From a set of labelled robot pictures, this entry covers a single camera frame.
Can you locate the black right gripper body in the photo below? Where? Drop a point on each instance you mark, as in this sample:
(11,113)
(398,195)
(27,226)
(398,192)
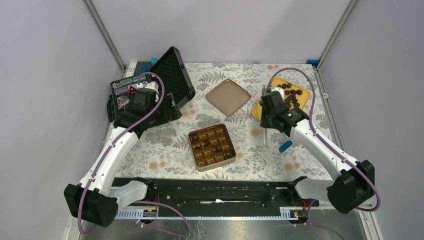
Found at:
(266,120)

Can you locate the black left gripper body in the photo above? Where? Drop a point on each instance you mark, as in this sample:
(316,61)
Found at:
(155,117)

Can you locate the long metal tongs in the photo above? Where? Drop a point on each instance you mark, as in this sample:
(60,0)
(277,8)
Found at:
(265,137)

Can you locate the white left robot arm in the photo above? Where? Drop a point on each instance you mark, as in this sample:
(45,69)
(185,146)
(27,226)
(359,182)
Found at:
(93,200)

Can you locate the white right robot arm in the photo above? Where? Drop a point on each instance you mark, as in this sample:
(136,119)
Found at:
(352,182)

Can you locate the gold chocolate tin box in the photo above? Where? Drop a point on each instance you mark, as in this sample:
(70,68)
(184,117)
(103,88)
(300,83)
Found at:
(213,148)

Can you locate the yellow plastic tray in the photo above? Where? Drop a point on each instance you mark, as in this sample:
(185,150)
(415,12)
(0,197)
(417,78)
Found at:
(294,95)

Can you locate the blue toy brick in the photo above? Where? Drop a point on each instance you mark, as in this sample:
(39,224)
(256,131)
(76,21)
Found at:
(285,146)

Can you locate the black open hard case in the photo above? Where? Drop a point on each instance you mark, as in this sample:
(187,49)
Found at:
(168,76)

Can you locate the floral tablecloth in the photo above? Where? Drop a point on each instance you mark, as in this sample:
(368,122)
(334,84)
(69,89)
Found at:
(164,151)

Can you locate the brown square tin lid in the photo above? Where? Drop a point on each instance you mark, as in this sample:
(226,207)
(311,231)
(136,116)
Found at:
(228,97)

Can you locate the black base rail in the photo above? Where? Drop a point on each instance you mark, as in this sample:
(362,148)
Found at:
(222,199)

